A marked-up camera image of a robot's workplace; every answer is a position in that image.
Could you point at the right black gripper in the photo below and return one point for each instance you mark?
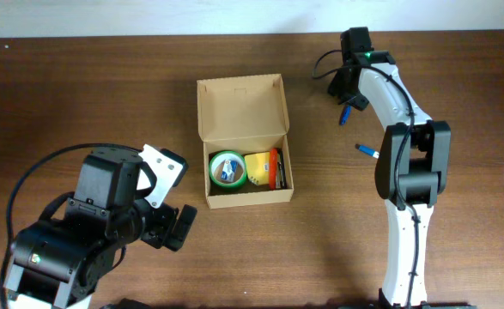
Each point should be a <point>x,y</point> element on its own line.
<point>347,92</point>

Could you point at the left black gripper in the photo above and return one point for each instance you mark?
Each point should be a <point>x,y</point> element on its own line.
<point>166,224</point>

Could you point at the white blue staples box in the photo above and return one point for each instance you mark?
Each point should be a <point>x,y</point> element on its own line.
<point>229,169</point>

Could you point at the green tape roll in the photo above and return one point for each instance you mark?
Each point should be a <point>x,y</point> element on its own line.
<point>217,180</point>

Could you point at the blue ballpoint pen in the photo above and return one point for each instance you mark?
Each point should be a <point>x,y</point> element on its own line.
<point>345,114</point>

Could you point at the yellow sticky note pad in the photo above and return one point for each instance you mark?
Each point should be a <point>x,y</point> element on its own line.
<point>258,168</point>

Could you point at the white blue marker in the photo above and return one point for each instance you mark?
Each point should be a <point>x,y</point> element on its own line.
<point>368,151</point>

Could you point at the brown cardboard box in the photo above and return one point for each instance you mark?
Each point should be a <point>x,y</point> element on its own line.
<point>246,115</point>

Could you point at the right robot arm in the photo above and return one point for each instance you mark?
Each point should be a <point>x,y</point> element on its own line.
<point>411,170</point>

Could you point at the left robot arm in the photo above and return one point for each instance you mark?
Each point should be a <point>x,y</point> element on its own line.
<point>82,235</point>

